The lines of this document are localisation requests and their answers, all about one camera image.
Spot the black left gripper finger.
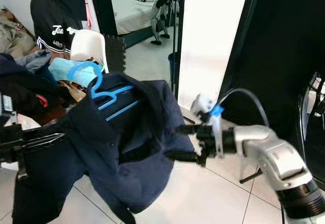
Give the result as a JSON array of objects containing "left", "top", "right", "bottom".
[
  {"left": 28, "top": 137, "right": 64, "bottom": 152},
  {"left": 26, "top": 132, "right": 68, "bottom": 144}
]

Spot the navy blue jacket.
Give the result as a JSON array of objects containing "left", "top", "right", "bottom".
[{"left": 11, "top": 79, "right": 196, "bottom": 224}]

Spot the blue plastic clothes hanger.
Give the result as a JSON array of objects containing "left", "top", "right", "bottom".
[{"left": 66, "top": 61, "right": 140, "bottom": 122}]

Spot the black garment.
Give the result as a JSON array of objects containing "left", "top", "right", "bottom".
[{"left": 0, "top": 77, "right": 72, "bottom": 113}]

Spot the thin black rod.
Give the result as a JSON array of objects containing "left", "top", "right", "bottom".
[{"left": 239, "top": 169, "right": 263, "bottom": 184}]

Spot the blue bucket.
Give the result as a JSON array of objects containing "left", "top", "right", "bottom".
[{"left": 167, "top": 51, "right": 178, "bottom": 80}]

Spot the light blue cloth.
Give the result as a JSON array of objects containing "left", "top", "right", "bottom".
[{"left": 48, "top": 57, "right": 102, "bottom": 87}]

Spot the dark navy garment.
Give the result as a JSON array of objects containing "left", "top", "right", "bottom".
[{"left": 0, "top": 53, "right": 41, "bottom": 82}]

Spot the grey blue garment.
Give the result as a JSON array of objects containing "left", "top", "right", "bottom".
[{"left": 25, "top": 50, "right": 54, "bottom": 75}]

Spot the white frosted panel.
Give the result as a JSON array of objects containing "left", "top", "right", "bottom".
[{"left": 175, "top": 0, "right": 252, "bottom": 110}]

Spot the black tripod stand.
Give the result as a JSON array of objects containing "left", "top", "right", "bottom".
[{"left": 170, "top": 0, "right": 181, "bottom": 97}]

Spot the beige crumpled garment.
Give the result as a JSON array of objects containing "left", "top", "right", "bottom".
[{"left": 0, "top": 8, "right": 41, "bottom": 59}]

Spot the white plastic chair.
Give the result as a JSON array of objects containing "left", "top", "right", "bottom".
[{"left": 70, "top": 29, "right": 107, "bottom": 75}]

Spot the black foam mat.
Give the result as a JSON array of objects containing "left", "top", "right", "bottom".
[{"left": 104, "top": 35, "right": 126, "bottom": 80}]

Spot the person in black clothes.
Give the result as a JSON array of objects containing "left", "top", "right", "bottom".
[{"left": 28, "top": 0, "right": 94, "bottom": 52}]

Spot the silver black humanoid robot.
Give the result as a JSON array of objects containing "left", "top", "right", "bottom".
[{"left": 150, "top": 0, "right": 176, "bottom": 46}]

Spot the bed with grey sheet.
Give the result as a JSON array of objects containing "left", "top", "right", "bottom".
[{"left": 114, "top": 0, "right": 176, "bottom": 49}]

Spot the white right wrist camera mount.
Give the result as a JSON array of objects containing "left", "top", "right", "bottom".
[{"left": 190, "top": 94, "right": 226, "bottom": 158}]

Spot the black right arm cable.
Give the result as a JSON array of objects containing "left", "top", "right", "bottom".
[{"left": 221, "top": 88, "right": 271, "bottom": 128}]

